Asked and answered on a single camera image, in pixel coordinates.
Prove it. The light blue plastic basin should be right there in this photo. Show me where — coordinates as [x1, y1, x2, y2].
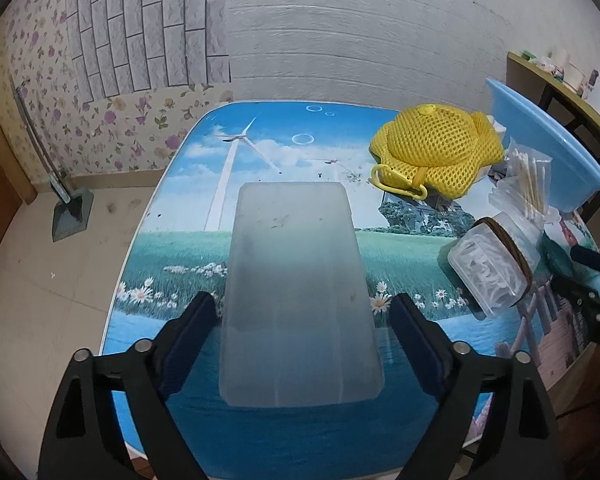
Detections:
[486, 78, 600, 212]

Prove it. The dark green snack packet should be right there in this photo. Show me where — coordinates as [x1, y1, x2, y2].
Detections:
[540, 233, 577, 281]

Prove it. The grey dustpan with handle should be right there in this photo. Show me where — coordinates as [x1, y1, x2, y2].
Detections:
[9, 78, 94, 243]

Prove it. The frosted clear plastic box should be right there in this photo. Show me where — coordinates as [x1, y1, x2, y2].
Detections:
[219, 182, 385, 408]

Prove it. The clear bag of cotton swabs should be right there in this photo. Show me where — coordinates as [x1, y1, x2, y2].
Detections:
[489, 140, 553, 230]

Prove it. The yellow mesh bag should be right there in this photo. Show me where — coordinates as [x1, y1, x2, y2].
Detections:
[370, 104, 504, 200]

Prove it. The yellow side table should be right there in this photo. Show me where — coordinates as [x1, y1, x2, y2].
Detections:
[505, 52, 600, 246]

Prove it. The white paper cup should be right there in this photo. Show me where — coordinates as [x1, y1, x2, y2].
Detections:
[564, 62, 585, 96]

